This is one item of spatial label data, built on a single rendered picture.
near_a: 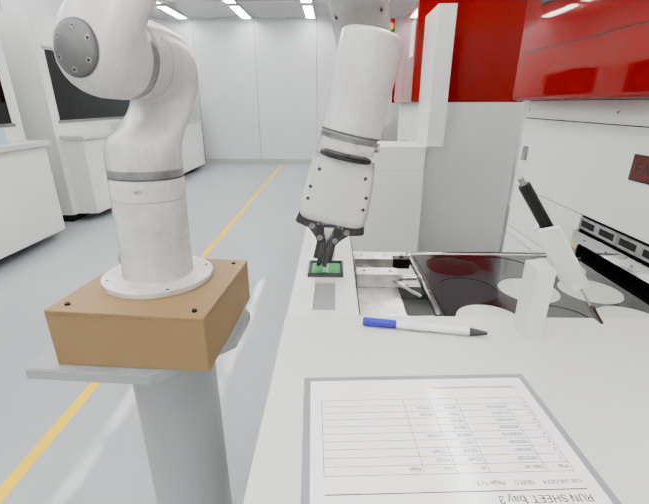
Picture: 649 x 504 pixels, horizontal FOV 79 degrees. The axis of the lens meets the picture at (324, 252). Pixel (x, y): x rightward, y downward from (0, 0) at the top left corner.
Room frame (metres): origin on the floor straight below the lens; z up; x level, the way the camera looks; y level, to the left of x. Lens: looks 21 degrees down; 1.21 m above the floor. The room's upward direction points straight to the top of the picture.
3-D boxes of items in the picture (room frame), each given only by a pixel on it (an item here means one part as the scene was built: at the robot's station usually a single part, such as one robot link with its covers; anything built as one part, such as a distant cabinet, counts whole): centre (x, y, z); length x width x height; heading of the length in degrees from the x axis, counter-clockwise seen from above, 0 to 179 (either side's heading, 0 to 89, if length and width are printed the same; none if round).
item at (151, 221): (0.66, 0.30, 1.01); 0.19 x 0.19 x 0.18
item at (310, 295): (0.71, -0.01, 0.89); 0.55 x 0.09 x 0.14; 179
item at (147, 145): (0.70, 0.29, 1.22); 0.19 x 0.12 x 0.24; 166
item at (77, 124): (5.02, 2.97, 1.00); 1.80 x 1.08 x 2.00; 179
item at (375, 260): (0.78, -0.11, 0.89); 0.08 x 0.03 x 0.03; 89
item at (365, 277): (0.70, -0.10, 0.89); 0.08 x 0.03 x 0.03; 89
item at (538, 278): (0.39, -0.25, 1.03); 0.06 x 0.04 x 0.13; 89
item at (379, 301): (0.62, -0.10, 0.87); 0.36 x 0.08 x 0.03; 179
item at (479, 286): (0.63, -0.37, 0.90); 0.34 x 0.34 x 0.01; 89
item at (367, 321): (0.39, -0.12, 0.97); 0.14 x 0.01 x 0.01; 79
